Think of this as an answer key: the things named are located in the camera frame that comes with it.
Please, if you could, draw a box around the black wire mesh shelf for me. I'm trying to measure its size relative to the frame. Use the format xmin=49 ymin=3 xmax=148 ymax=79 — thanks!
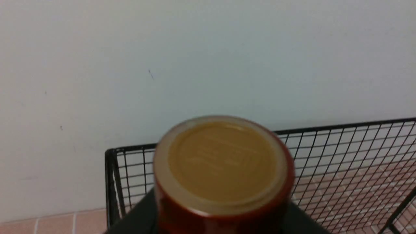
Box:
xmin=105 ymin=117 xmax=415 ymax=234

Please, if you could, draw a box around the dark soy sauce bottle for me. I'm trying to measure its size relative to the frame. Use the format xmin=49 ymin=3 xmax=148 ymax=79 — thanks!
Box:
xmin=105 ymin=115 xmax=328 ymax=234

